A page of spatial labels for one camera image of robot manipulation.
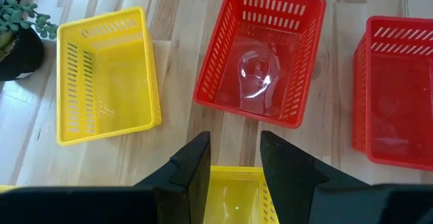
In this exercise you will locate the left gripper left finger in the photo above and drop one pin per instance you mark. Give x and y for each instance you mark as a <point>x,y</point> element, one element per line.
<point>189,183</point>

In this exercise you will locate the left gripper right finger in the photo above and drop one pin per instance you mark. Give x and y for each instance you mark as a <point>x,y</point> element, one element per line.
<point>287,183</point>

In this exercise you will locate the red slotted plastic basket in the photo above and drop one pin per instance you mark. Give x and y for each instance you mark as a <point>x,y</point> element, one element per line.
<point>230,95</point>
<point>399,115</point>

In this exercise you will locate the succulent in black pot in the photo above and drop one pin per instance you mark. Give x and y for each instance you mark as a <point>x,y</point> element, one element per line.
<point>23,58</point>

